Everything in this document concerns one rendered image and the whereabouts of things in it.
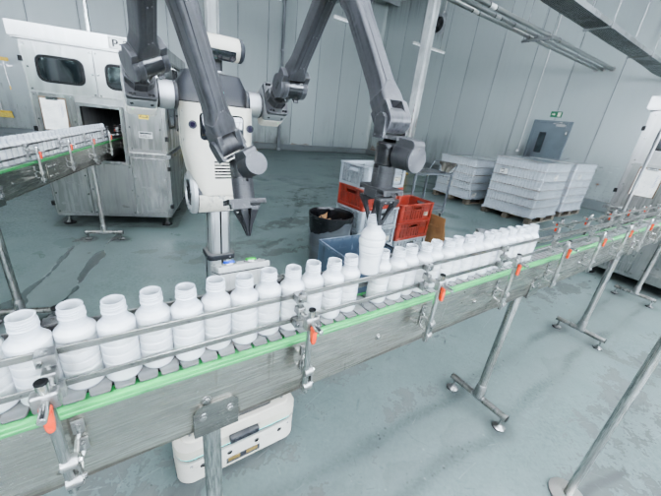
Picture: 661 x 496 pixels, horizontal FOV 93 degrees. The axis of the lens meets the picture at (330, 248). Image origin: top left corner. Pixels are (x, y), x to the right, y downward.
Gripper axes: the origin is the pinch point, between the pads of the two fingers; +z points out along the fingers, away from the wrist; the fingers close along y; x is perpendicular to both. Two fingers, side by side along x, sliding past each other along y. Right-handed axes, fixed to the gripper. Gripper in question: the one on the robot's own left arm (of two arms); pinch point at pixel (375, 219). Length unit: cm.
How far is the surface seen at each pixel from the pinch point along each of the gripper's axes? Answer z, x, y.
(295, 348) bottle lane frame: 29.8, 24.3, -5.5
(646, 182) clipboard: 4, -444, 41
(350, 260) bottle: 10.3, 7.1, -0.9
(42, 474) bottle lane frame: 39, 73, -5
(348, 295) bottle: 20.4, 7.1, -2.4
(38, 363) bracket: 15, 69, -6
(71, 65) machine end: -40, 78, 385
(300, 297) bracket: 14.9, 24.3, -5.7
